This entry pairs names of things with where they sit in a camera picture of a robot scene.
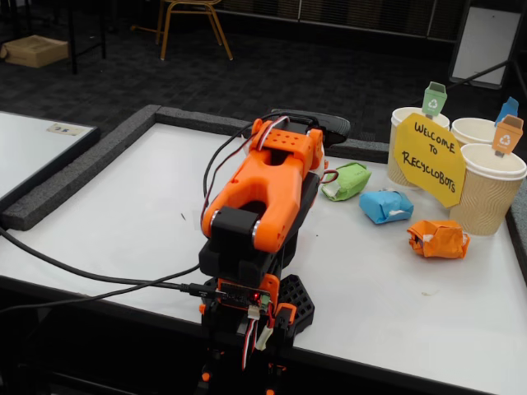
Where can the white panel with dark frame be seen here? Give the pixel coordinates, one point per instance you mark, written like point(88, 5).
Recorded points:
point(477, 41)

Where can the thin black bar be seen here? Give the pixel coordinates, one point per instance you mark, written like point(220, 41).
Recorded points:
point(481, 73)

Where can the orange mounted controller board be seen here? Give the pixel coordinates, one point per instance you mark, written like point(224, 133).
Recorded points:
point(243, 294)

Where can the white tape wrap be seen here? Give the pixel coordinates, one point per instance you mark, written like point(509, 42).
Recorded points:
point(323, 163)

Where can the paper cup with orange tag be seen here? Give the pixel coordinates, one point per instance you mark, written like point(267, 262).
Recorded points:
point(486, 197)

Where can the small paper label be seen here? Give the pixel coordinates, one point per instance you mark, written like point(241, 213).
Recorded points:
point(63, 129)

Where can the whiteboard with black frame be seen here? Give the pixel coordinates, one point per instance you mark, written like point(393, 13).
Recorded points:
point(24, 152)

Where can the orange paper bundle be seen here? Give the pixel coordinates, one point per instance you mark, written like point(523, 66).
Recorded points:
point(440, 240)

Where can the blue bin picture tag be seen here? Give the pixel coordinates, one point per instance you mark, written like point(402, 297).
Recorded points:
point(508, 108)

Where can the black orange table clamp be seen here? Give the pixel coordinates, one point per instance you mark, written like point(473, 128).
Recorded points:
point(284, 317)
point(214, 329)

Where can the orange bin picture tag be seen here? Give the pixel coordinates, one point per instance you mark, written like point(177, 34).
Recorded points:
point(507, 138)

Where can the paper cup with blue tag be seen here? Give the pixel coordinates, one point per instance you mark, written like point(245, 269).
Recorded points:
point(473, 129)

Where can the black metal table frame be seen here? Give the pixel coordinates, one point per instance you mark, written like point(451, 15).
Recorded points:
point(73, 41)

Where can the paper cup with green tag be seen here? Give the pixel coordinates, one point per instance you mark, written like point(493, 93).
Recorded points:
point(395, 168)

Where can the green paper bundle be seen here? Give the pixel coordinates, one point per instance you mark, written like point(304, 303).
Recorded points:
point(350, 181)

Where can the brown cardboard box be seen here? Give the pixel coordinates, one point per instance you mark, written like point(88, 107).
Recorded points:
point(35, 51)

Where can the black foam border strip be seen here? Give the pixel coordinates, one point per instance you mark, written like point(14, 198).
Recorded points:
point(370, 150)
point(197, 119)
point(82, 164)
point(519, 230)

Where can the yellow welcome paper sign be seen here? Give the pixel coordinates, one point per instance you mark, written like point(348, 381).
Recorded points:
point(428, 164)

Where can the blue paper bundle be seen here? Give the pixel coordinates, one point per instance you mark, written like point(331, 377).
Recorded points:
point(379, 205)

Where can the green bin picture tag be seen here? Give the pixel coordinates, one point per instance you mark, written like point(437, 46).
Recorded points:
point(433, 100)

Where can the orange black robot arm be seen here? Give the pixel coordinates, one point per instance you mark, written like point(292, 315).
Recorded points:
point(255, 181)

